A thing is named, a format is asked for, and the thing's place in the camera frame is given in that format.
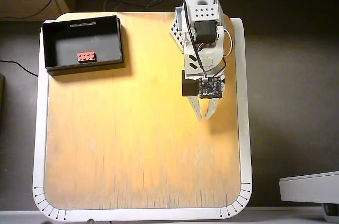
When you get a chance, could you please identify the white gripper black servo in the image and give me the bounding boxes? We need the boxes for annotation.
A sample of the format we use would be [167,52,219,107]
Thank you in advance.
[181,69,227,122]

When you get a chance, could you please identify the red lego block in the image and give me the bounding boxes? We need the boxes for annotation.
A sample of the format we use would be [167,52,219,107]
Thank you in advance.
[77,51,97,64]

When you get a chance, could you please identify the black rectangular bin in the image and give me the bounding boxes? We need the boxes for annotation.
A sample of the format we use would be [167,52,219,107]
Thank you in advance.
[42,15,125,76]

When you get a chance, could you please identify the white table rim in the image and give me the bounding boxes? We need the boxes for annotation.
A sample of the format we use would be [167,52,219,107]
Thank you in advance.
[32,12,253,222]

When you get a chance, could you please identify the white plastic device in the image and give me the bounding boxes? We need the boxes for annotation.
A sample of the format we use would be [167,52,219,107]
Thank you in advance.
[279,171,339,205]

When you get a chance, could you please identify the brown box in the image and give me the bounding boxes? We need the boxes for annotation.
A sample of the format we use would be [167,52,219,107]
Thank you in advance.
[0,73,5,119]

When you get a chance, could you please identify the black wrist camera board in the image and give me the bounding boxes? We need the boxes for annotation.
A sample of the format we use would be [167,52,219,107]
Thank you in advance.
[198,77,223,100]

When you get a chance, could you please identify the black camera cable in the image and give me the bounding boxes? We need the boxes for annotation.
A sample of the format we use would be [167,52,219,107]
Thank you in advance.
[103,0,209,80]

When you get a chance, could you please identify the white servo wire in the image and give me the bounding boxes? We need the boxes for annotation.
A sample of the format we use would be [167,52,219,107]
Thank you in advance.
[222,29,235,57]

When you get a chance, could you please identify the black cable on floor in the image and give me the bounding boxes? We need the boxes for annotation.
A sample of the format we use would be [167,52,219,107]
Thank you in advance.
[0,59,39,78]

